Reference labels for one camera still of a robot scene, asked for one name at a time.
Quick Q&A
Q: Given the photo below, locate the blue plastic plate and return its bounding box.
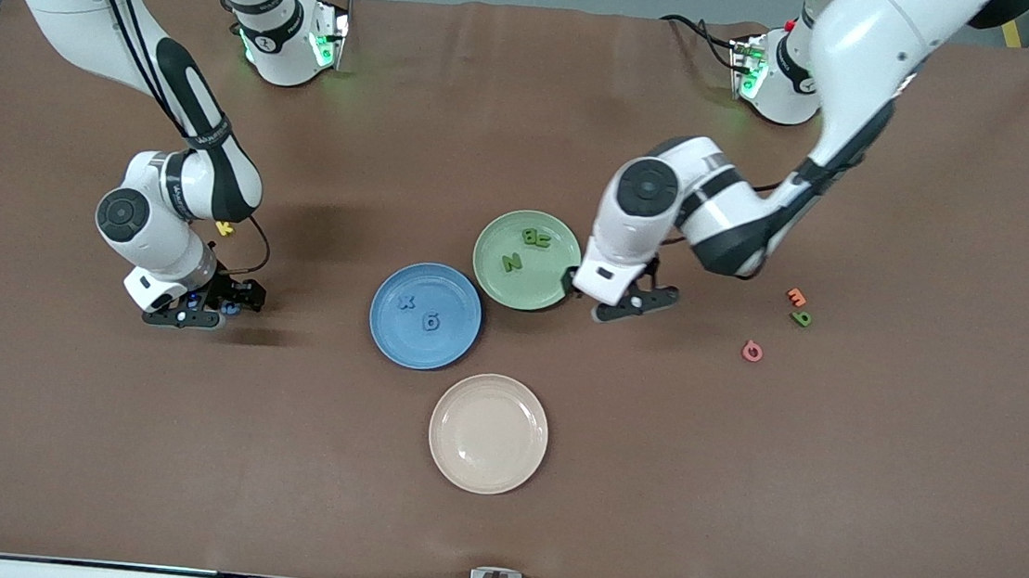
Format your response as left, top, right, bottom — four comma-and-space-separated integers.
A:
365, 257, 487, 376

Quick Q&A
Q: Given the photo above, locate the green plastic plate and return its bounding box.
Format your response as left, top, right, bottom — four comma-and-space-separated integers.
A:
468, 205, 587, 317

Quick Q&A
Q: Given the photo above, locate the brown table cover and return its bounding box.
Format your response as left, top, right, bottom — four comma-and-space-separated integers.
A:
0, 0, 1029, 578

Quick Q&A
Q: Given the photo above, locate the beige plastic plate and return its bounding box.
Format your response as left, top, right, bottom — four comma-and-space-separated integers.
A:
422, 367, 555, 501

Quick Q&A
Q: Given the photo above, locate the black left base cable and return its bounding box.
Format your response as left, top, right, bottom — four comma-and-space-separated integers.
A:
655, 11, 746, 73

